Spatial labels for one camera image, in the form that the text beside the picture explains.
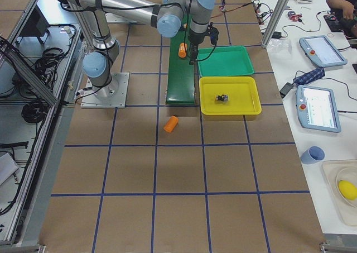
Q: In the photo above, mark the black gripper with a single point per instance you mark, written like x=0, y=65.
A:
x=194, y=39

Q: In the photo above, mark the orange cylinder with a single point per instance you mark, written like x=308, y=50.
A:
x=171, y=124
x=182, y=51

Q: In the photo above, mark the yellow push button switch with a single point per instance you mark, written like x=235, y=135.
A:
x=222, y=98

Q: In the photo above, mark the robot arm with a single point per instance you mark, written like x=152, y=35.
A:
x=166, y=17

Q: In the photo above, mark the person forearm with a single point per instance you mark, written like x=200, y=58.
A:
x=345, y=9

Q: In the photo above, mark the green plastic tray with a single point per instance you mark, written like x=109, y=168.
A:
x=227, y=61

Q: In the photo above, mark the green conveyor belt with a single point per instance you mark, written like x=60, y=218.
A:
x=180, y=82

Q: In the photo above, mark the yellow plastic tray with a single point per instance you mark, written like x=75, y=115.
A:
x=242, y=92

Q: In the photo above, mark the black power adapter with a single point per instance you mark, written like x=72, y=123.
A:
x=285, y=89

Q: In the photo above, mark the far teach pendant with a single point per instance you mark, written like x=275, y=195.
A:
x=321, y=51

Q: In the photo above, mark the teach pendant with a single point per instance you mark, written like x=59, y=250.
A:
x=316, y=109
x=321, y=51

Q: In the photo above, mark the blue plaid pouch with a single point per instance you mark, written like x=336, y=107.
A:
x=309, y=77

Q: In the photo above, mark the near teach pendant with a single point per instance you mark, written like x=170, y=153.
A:
x=316, y=109

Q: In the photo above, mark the blue plastic cup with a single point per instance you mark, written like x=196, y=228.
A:
x=312, y=155

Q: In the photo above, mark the white bowl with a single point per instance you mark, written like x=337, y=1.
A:
x=348, y=174

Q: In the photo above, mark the yellow lemon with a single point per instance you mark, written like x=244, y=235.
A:
x=347, y=189

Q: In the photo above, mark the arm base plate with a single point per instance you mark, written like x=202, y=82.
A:
x=111, y=96

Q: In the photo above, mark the aluminium frame post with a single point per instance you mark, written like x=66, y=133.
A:
x=277, y=12

